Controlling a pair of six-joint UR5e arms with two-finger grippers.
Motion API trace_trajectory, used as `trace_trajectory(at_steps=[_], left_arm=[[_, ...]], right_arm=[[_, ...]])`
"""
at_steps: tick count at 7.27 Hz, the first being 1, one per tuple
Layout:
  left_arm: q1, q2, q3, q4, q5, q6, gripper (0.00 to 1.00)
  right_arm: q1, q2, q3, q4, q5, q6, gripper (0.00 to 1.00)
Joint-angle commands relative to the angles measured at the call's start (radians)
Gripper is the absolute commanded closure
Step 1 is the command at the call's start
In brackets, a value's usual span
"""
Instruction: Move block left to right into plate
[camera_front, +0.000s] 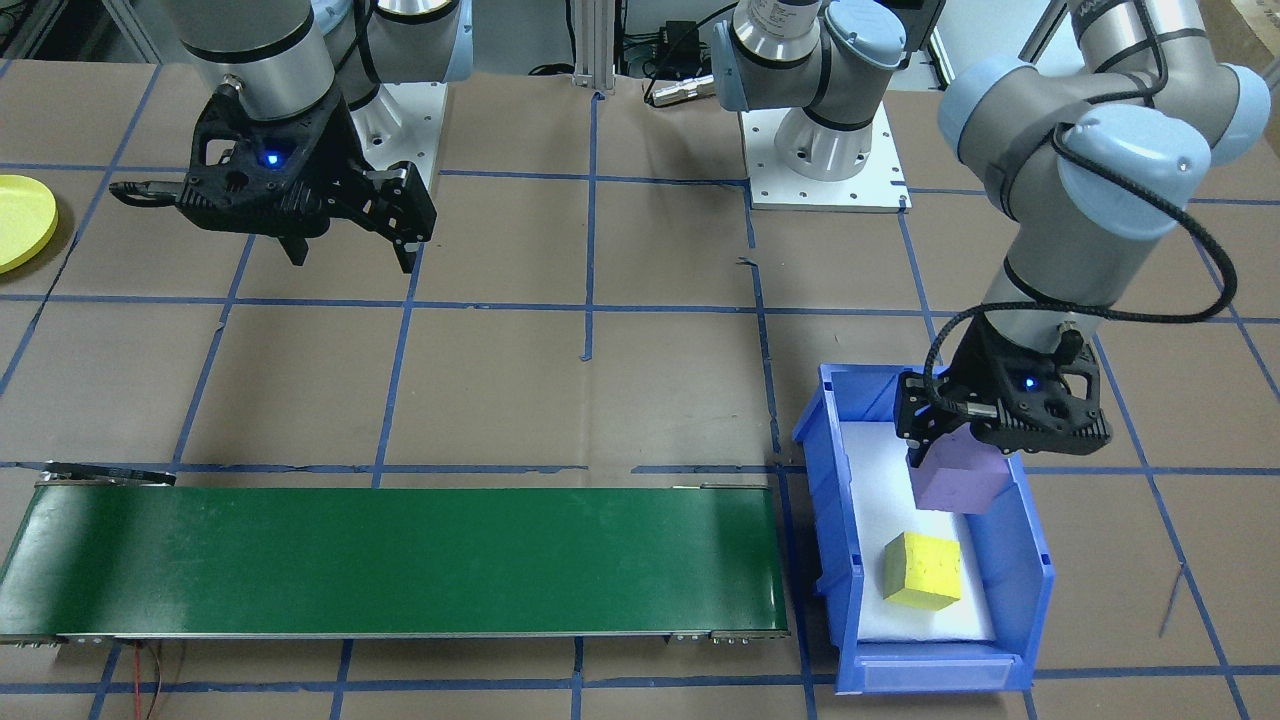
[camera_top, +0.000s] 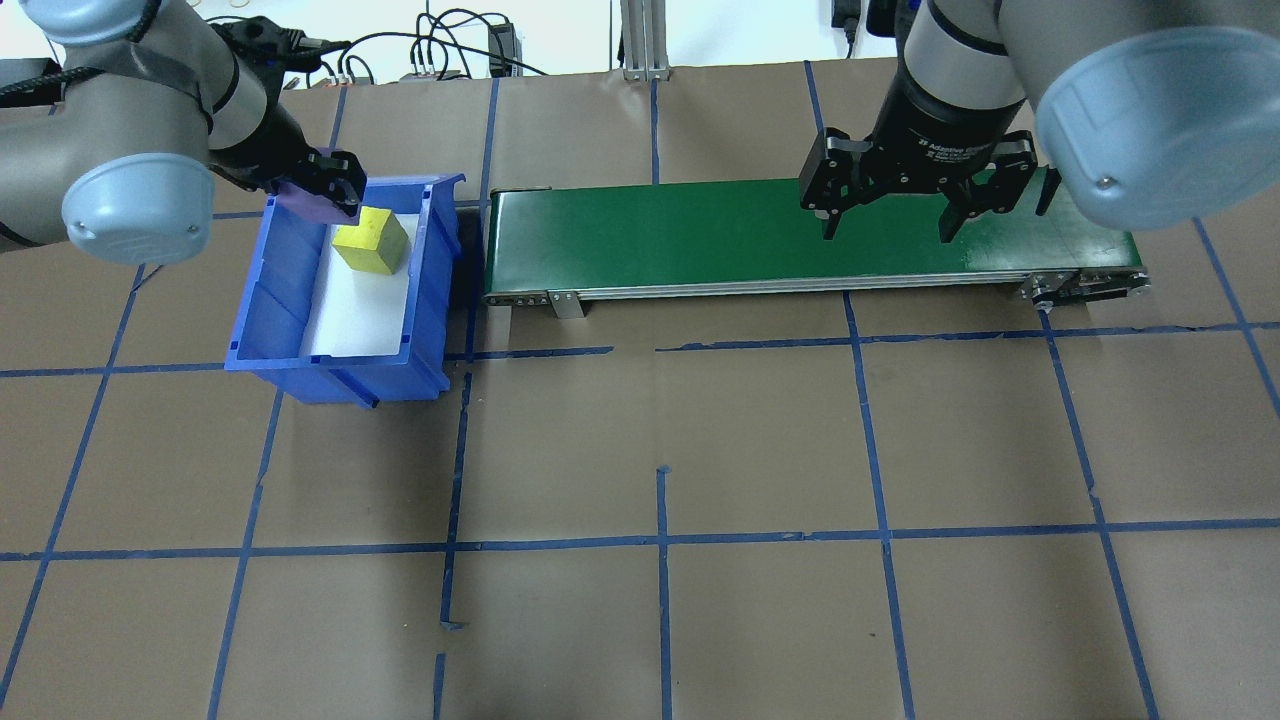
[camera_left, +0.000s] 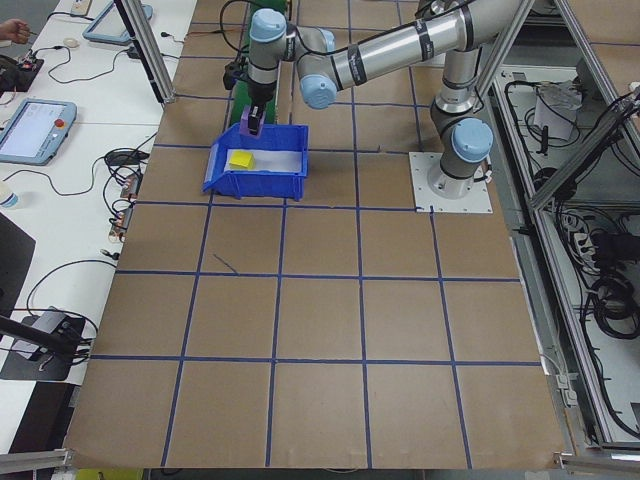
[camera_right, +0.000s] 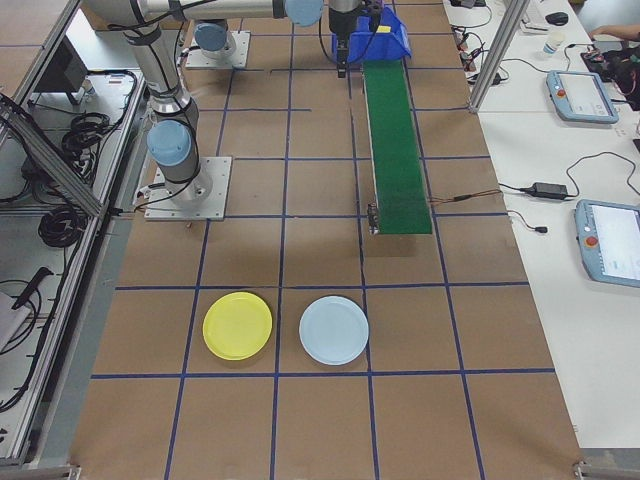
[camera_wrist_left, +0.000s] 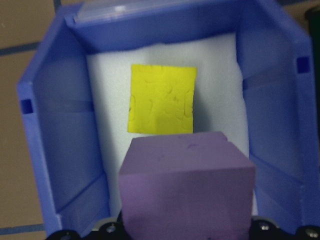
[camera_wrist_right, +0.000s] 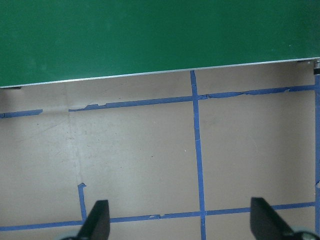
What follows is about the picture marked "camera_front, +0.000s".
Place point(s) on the yellow foam block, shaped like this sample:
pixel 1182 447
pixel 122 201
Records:
pixel 920 575

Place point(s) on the silver aluminium extrusion post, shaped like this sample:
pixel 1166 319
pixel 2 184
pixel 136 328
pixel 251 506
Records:
pixel 595 45

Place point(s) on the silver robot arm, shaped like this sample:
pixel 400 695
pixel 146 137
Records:
pixel 260 50
pixel 1080 250

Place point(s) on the green conveyor belt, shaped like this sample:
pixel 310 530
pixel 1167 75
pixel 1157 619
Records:
pixel 400 560

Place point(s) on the purple foam block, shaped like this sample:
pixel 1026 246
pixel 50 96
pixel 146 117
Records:
pixel 960 485

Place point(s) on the blue plastic storage bin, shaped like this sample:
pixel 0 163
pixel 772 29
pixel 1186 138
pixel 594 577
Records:
pixel 1010 590

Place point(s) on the yellow round plate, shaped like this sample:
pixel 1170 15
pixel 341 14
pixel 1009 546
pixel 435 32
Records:
pixel 20 220

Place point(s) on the white foam liner sheet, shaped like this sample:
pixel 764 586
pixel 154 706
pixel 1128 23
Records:
pixel 870 520

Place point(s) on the brown cardboard box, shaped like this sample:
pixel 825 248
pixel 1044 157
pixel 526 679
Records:
pixel 1250 30

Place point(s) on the silver cylindrical connector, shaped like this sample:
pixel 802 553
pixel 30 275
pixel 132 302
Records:
pixel 680 90

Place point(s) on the black power adapter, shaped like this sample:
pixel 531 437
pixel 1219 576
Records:
pixel 680 42

